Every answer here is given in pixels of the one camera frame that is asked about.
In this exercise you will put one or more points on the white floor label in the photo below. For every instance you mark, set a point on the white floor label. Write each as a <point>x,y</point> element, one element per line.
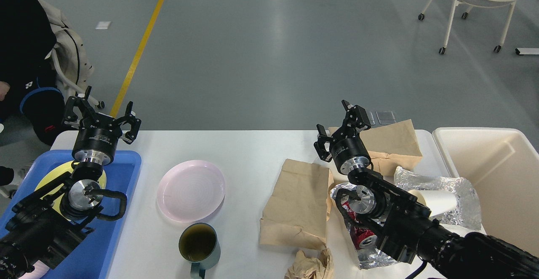
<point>103,25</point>

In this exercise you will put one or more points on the person in black clothes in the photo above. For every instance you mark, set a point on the person in black clothes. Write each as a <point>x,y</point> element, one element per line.
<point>28,83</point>

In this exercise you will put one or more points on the white paper cup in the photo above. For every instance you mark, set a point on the white paper cup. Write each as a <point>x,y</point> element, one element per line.
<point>438,201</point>

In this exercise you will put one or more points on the white bar on floor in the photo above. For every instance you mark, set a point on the white bar on floor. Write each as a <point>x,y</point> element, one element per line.
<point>527,51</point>

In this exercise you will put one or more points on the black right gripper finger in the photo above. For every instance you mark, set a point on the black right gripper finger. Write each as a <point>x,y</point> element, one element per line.
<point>355,117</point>
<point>320,145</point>

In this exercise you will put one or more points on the yellow plate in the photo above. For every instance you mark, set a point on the yellow plate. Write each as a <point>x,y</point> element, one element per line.
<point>50,178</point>

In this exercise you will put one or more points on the beige plastic bin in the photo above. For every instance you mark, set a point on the beige plastic bin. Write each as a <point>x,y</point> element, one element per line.
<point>503,167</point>

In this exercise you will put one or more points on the dark teal mug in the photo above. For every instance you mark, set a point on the dark teal mug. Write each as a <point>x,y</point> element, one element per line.
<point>199,245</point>

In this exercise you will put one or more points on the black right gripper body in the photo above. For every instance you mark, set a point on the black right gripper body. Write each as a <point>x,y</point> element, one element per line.
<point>348,151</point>

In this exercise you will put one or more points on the pink plate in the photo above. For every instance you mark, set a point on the pink plate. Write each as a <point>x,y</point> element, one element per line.
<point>191,191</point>

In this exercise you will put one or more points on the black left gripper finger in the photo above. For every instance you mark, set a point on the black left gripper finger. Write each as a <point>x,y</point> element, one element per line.
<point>128,118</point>
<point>79,114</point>

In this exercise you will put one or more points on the brown paper bag rear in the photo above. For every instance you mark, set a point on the brown paper bag rear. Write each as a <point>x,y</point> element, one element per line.
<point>391,146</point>

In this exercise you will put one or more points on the crumpled brown paper ball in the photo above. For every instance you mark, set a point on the crumpled brown paper ball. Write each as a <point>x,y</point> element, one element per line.
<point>319,267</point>

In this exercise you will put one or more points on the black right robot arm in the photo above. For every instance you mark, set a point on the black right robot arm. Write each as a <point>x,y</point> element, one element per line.
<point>401,224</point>

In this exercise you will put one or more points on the aluminium foil under can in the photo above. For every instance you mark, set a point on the aluminium foil under can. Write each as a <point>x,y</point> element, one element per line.
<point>370,258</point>

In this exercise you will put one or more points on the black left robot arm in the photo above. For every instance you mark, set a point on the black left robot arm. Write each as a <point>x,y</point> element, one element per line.
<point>32,238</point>

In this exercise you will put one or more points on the crushed red soda can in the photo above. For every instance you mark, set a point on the crushed red soda can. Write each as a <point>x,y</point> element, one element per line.
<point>361,237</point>

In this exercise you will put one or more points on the crumpled aluminium foil right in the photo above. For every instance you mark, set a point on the crumpled aluminium foil right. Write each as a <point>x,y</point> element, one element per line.
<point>467,212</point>

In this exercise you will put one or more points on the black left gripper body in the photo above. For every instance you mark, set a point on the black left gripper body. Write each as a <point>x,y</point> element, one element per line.
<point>97,140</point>

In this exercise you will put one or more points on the flat brown paper bag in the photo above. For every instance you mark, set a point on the flat brown paper bag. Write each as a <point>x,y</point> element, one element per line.
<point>297,211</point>

